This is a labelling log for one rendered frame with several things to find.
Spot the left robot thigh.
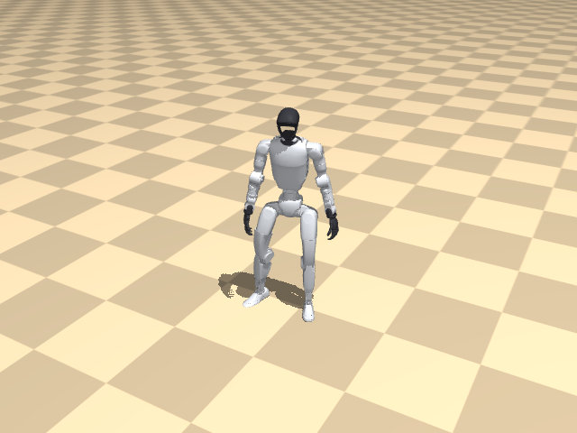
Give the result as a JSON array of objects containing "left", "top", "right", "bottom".
[{"left": 300, "top": 204, "right": 318, "bottom": 270}]

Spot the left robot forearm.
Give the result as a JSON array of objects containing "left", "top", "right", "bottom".
[{"left": 320, "top": 175, "right": 336, "bottom": 214}]

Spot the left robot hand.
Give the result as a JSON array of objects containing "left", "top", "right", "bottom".
[{"left": 325, "top": 208, "right": 339, "bottom": 240}]

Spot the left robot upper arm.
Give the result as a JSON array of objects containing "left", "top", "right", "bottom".
[{"left": 307, "top": 142, "right": 328, "bottom": 188}]

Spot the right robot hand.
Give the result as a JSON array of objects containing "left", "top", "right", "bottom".
[{"left": 243, "top": 205, "right": 253, "bottom": 235}]

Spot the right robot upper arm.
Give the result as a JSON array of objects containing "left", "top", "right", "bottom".
[{"left": 250, "top": 139, "right": 273, "bottom": 185}]

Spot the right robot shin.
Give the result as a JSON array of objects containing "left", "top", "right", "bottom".
[{"left": 253, "top": 254, "right": 271, "bottom": 295}]

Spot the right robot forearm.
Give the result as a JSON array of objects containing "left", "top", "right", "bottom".
[{"left": 244, "top": 173, "right": 260, "bottom": 211}]

